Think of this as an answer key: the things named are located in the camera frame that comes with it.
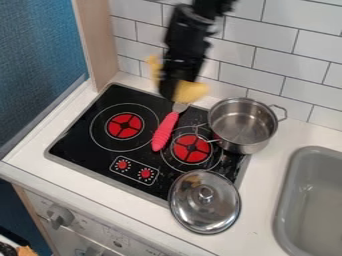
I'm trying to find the pink tool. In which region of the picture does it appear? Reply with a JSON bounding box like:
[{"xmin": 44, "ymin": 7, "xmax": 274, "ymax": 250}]
[{"xmin": 149, "ymin": 101, "xmax": 192, "ymax": 153}]

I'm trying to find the toy stove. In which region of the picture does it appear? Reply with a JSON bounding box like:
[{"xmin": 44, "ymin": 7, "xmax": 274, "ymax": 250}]
[{"xmin": 42, "ymin": 82, "xmax": 252, "ymax": 208}]

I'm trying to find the yellow toy banana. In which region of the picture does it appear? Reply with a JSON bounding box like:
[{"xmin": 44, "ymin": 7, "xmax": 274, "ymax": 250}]
[{"xmin": 145, "ymin": 54, "xmax": 212, "ymax": 105}]

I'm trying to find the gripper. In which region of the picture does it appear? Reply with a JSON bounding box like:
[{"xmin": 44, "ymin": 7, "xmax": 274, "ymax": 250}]
[{"xmin": 157, "ymin": 3, "xmax": 225, "ymax": 102}]

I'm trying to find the toy sink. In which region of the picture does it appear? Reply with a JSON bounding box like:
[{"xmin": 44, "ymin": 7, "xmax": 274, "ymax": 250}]
[{"xmin": 271, "ymin": 145, "xmax": 342, "ymax": 256}]

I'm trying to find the silver lid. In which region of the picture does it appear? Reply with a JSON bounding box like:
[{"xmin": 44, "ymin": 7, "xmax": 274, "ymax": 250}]
[{"xmin": 166, "ymin": 168, "xmax": 244, "ymax": 235}]

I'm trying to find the silver pot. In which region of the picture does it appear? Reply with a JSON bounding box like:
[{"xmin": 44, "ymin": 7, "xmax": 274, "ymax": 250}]
[{"xmin": 205, "ymin": 96, "xmax": 289, "ymax": 155}]

